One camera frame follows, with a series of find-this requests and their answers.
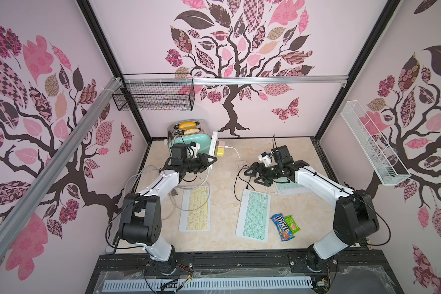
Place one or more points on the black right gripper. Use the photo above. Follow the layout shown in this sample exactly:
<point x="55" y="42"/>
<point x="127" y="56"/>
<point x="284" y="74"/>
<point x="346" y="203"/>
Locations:
<point x="266" y="173"/>

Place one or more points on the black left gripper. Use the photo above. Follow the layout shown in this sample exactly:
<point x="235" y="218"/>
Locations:
<point x="203" y="162"/>

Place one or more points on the white power strip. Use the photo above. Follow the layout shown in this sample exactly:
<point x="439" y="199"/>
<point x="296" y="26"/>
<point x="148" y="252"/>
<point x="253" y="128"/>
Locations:
<point x="212" y="148"/>

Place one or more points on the yellow USB charger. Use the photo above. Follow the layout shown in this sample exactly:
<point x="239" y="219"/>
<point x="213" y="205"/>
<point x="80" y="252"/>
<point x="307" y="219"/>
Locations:
<point x="220" y="151"/>

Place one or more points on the yellow wireless keyboard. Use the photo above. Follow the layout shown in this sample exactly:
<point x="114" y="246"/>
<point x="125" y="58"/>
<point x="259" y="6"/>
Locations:
<point x="196" y="210"/>

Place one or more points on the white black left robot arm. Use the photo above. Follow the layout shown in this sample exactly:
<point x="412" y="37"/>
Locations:
<point x="141" y="218"/>

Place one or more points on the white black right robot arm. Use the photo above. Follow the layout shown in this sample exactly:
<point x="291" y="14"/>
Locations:
<point x="354" y="215"/>

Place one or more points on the mint green toaster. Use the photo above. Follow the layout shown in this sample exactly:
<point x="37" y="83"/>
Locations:
<point x="187" y="131"/>

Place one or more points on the blue candy bag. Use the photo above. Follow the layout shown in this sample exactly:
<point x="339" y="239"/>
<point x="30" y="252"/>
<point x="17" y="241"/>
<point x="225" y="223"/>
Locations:
<point x="283" y="229"/>

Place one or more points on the green snack packet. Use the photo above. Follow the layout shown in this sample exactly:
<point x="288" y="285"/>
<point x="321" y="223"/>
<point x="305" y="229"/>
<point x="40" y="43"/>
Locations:
<point x="292" y="225"/>

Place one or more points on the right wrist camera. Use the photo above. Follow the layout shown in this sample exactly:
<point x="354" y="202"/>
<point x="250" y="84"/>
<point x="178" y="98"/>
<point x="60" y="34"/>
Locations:
<point x="266" y="158"/>

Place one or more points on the green wireless keyboard right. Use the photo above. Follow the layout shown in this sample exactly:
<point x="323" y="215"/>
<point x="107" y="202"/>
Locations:
<point x="290" y="188"/>

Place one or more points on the green wireless keyboard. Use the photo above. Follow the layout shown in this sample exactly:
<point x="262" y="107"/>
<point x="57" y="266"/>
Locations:
<point x="290" y="188"/>
<point x="254" y="215"/>

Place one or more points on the green wireless keyboard centre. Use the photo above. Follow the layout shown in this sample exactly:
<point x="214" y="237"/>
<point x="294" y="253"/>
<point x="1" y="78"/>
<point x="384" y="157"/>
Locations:
<point x="254" y="215"/>

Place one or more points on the aluminium rail back wall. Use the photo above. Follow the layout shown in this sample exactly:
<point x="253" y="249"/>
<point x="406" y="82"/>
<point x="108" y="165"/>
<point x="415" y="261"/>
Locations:
<point x="342" y="79"/>

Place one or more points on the aluminium rail wall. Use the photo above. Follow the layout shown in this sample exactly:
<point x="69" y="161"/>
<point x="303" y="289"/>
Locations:
<point x="26" y="206"/>
<point x="342" y="79"/>

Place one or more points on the black wire basket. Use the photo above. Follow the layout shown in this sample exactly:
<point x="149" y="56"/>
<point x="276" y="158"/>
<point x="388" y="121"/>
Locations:
<point x="156" y="92"/>

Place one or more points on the white slotted cable duct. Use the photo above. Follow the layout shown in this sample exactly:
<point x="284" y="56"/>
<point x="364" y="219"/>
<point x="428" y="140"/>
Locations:
<point x="204" y="284"/>

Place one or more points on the white wire shelf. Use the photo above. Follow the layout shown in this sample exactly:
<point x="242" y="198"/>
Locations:
<point x="367" y="127"/>

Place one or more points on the aluminium rail left wall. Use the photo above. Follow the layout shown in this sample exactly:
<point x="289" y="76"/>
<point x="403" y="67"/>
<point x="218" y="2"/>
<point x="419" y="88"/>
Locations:
<point x="26" y="206"/>

